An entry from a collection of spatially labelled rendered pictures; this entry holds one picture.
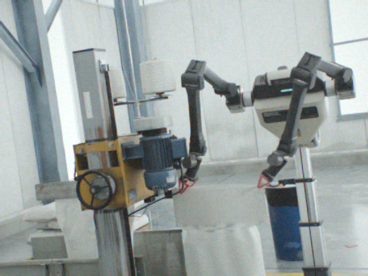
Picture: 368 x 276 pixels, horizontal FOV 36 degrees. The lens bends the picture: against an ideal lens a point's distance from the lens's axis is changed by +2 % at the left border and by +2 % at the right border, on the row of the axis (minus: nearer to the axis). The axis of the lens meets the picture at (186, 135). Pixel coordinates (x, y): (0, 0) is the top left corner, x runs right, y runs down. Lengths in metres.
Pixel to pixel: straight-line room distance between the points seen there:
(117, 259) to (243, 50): 8.73
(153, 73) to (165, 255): 1.22
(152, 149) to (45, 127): 6.35
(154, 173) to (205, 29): 8.91
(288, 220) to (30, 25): 5.36
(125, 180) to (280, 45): 8.56
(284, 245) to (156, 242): 1.91
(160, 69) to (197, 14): 8.78
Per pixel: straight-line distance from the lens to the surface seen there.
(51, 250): 3.81
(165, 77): 2.68
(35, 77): 8.87
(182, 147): 2.58
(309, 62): 2.60
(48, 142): 8.83
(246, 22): 11.12
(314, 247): 3.41
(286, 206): 4.99
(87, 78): 2.62
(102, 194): 2.58
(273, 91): 3.13
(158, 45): 11.69
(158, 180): 2.56
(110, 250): 2.68
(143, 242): 3.47
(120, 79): 2.83
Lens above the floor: 1.45
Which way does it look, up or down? 3 degrees down
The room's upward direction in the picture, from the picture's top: 7 degrees counter-clockwise
